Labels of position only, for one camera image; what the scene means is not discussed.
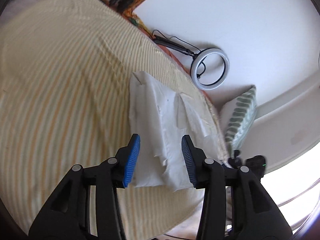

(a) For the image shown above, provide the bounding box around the white shirt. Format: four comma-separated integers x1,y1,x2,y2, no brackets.
129,72,228,191

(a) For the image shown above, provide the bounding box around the green white striped cushion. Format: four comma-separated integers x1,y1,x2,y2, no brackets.
220,86,258,158

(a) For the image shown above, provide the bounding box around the yellow striped garment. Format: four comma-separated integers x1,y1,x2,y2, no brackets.
1,0,226,232

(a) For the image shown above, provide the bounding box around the colourful orange scarf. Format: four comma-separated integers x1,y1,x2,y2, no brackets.
120,0,151,34

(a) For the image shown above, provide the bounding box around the white ring light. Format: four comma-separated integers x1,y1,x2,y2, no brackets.
190,48,230,91

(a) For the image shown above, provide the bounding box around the black ring light handle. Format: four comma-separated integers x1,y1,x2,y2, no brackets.
152,30,196,57

